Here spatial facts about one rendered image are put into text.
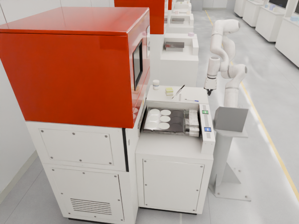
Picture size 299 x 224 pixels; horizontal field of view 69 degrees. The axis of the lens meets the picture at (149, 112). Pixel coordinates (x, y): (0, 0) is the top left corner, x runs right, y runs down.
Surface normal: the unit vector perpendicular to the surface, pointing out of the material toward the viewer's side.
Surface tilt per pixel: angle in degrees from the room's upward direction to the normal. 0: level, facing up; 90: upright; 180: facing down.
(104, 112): 90
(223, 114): 90
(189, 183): 90
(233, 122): 90
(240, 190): 0
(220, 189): 0
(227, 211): 0
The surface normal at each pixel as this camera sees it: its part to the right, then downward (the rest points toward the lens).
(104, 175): -0.14, 0.54
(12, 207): -0.01, -0.83
